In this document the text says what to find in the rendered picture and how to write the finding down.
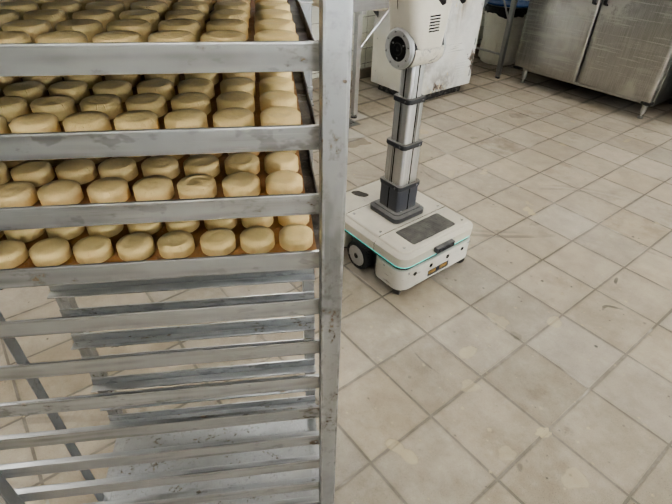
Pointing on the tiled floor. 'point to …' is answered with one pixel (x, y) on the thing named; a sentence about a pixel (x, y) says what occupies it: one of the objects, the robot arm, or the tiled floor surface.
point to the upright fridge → (601, 46)
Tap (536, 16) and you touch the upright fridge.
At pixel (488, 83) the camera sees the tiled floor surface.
